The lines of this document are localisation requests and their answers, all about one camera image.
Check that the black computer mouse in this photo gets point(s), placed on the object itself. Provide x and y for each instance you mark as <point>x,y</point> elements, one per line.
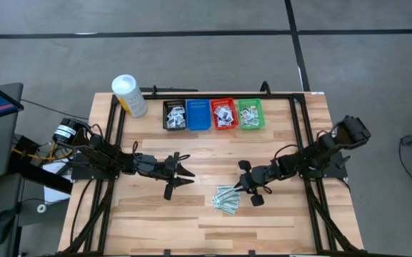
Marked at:
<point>1,226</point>

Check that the white tape roll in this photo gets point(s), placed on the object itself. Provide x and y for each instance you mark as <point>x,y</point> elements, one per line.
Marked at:
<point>38,208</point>

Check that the black plastic basket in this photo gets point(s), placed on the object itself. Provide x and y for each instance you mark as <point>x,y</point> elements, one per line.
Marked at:
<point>174,103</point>

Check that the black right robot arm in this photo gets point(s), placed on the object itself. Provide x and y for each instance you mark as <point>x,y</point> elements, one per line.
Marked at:
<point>320,153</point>

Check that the red plastic basket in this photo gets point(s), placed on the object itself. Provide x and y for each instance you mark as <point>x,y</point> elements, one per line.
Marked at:
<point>213,123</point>

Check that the dark grey desk top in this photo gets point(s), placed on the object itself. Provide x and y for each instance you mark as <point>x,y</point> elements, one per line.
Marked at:
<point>5,192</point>

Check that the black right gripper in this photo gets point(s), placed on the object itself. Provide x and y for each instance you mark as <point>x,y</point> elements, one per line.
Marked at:
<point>257,176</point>

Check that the black stand beam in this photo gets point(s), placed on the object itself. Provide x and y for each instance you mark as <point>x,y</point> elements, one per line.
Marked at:
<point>41,176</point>

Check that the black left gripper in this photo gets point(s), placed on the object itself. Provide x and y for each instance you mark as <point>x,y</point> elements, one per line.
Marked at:
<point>171,185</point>

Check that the white packet blue print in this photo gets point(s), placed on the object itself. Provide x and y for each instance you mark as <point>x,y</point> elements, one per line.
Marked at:
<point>221,123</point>
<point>230,120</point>
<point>227,109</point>
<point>225,115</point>
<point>218,109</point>

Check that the pile of paper banknotes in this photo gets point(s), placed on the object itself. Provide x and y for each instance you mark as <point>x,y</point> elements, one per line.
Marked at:
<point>227,211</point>

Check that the green plastic basket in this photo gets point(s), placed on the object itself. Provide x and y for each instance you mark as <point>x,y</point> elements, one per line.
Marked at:
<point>262,118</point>

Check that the black table clamp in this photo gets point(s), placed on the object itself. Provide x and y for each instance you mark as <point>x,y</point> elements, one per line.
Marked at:
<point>166,253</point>
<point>251,253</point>

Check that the blue plastic basket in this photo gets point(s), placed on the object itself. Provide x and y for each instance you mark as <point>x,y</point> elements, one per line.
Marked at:
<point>198,118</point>

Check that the black aluminium table frame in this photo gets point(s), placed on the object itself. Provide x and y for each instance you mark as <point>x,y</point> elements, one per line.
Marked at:
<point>227,96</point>

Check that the white wipes canister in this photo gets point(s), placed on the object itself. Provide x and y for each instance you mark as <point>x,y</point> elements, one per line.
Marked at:
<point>130,96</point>

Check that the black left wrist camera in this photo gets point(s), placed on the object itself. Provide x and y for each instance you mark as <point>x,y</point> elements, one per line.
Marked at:
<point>164,168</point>

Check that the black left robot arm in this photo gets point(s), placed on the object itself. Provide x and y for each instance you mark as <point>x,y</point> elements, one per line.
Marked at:
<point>98,153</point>

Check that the white paper sheet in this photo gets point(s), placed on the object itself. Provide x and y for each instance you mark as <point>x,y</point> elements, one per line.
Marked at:
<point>54,195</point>

